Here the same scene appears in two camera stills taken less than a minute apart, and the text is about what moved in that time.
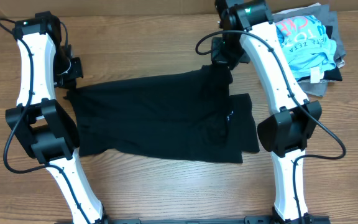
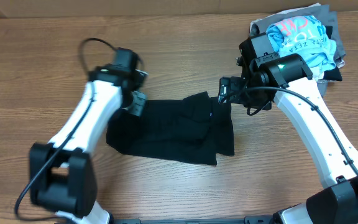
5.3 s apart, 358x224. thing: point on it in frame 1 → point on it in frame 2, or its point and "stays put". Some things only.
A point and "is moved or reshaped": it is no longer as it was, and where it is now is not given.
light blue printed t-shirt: x=306 y=45 stays put
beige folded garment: x=339 y=63 stays put
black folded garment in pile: x=334 y=74 stays put
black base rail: x=249 y=219 stays put
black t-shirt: x=189 y=116 is moved or reshaped
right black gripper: x=219 y=58 → x=265 y=103
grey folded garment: x=329 y=18 stays put
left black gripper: x=71 y=82 → x=138 y=107
